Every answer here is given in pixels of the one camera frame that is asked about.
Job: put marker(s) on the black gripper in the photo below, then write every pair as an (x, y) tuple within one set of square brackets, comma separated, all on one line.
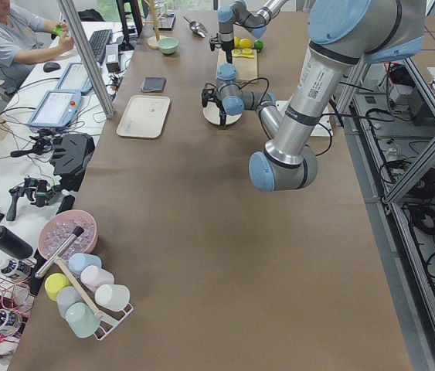
[(222, 107), (226, 47)]

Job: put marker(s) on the white round plate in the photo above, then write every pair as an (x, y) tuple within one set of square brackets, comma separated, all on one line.
[(211, 114)]

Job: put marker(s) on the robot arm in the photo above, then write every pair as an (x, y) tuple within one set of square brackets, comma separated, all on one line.
[(237, 14), (340, 34)]

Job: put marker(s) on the beige rectangular tray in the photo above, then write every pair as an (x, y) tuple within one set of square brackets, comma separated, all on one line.
[(144, 117)]

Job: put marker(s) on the yellow plastic knife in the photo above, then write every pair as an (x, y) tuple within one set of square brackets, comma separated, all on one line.
[(241, 55)]

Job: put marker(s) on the whole yellow lemon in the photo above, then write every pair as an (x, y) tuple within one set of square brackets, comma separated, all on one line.
[(243, 43)]

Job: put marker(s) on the wooden cutting board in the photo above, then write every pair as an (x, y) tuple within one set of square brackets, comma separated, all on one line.
[(246, 69)]

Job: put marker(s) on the green lime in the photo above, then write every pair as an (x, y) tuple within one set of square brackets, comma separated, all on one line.
[(258, 45)]

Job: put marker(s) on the metal scoop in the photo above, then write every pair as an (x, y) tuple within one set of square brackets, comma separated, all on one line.
[(197, 28)]

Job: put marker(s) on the mint green bowl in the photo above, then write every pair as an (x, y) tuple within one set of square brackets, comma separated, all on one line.
[(168, 45)]

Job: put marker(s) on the wooden glass stand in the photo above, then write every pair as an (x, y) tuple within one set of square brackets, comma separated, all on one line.
[(152, 20)]

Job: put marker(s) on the grey folded cloth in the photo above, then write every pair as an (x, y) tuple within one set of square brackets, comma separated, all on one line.
[(153, 84)]

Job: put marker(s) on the black keyboard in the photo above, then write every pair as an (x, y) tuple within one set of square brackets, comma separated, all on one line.
[(98, 42)]

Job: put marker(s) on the blue teach pendant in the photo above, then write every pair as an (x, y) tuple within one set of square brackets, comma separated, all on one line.
[(75, 77), (56, 109)]

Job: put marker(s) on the black computer mouse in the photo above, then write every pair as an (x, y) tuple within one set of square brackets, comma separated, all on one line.
[(50, 67)]

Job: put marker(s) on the metal ice tongs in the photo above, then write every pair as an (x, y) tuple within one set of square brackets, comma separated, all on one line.
[(77, 231)]

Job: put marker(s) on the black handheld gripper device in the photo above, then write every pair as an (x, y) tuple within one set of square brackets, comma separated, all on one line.
[(37, 192)]

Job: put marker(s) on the pink bowl with ice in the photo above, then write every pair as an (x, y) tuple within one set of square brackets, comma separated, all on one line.
[(61, 226)]

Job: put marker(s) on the blue cup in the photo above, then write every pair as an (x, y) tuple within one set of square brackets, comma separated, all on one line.
[(79, 261)]

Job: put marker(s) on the pink cup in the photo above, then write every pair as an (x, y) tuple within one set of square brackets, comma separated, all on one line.
[(93, 277)]

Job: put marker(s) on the white cup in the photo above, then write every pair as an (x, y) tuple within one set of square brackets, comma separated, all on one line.
[(114, 297)]

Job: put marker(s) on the seated person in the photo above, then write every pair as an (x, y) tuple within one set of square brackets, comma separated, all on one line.
[(20, 49)]

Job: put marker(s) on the yellow cup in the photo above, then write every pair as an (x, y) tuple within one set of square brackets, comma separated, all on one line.
[(54, 284)]

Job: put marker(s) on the grey cup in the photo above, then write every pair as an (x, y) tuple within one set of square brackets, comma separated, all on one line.
[(67, 297)]

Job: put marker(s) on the mint green cup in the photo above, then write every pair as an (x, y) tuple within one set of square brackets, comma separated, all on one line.
[(82, 320)]

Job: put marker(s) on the black thermos bottle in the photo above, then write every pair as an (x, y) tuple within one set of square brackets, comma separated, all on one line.
[(13, 245)]

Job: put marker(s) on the aluminium frame post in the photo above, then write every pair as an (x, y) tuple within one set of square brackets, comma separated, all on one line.
[(83, 47)]

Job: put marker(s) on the white wire cup rack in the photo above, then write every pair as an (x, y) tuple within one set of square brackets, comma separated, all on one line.
[(108, 323)]

